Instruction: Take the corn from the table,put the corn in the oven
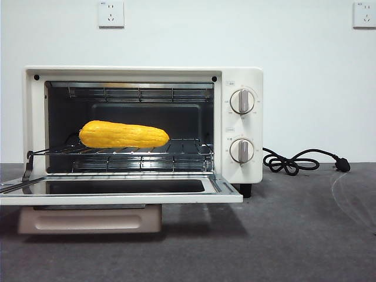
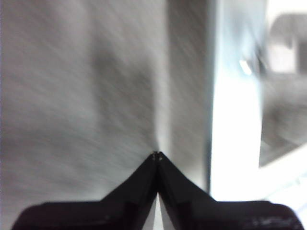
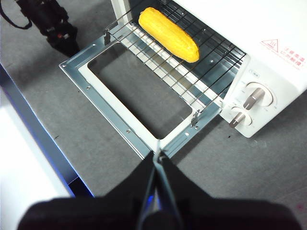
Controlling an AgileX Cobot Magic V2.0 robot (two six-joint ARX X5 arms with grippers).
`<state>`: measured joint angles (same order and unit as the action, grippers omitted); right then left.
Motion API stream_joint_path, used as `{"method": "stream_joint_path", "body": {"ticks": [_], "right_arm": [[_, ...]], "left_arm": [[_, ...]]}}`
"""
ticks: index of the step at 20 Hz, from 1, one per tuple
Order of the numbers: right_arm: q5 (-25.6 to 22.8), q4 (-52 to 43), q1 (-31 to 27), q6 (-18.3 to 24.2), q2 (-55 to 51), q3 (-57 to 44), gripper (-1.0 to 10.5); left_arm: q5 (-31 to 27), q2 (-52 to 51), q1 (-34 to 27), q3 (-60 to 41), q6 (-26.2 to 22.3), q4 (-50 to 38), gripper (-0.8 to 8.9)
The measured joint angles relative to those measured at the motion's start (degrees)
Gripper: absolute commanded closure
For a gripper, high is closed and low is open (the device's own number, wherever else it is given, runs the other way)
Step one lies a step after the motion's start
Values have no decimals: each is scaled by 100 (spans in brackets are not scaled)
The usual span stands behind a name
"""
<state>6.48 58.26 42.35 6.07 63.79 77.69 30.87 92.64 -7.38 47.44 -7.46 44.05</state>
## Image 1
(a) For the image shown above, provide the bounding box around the yellow corn cob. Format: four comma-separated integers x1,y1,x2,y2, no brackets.
78,119,171,149

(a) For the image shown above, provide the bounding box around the cream oven temperature knob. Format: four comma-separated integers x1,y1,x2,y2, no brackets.
229,89,256,115

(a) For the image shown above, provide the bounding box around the white wall socket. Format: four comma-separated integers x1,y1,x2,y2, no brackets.
352,1,376,29
98,0,125,29

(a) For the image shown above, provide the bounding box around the black power cord with plug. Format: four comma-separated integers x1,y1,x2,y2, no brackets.
261,147,351,177

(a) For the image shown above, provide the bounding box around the cream oven timer knob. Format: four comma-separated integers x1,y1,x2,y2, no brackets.
229,139,255,164

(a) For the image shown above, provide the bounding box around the glass oven door with handle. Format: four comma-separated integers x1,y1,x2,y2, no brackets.
0,150,244,235

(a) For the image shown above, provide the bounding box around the cream Toshiba toaster oven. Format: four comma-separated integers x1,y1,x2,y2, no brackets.
23,66,264,199

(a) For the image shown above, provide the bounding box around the metal wire oven rack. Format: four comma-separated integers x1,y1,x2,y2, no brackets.
28,137,214,157

